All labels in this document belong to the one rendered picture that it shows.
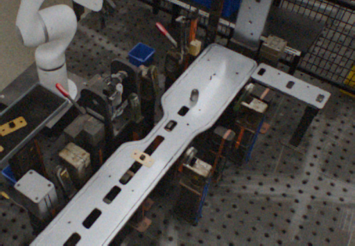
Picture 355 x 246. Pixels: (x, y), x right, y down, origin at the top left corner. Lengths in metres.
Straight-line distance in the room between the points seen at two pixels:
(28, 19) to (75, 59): 0.67
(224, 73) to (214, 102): 0.16
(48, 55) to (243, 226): 1.00
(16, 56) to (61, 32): 1.72
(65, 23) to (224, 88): 0.65
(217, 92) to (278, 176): 0.45
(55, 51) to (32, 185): 0.63
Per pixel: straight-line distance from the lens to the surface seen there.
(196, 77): 1.70
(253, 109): 1.58
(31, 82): 1.99
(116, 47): 2.26
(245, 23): 1.83
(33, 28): 1.60
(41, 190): 1.27
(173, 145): 1.47
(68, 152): 1.36
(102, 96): 1.36
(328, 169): 1.95
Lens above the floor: 2.19
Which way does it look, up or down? 53 degrees down
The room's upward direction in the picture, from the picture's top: straight up
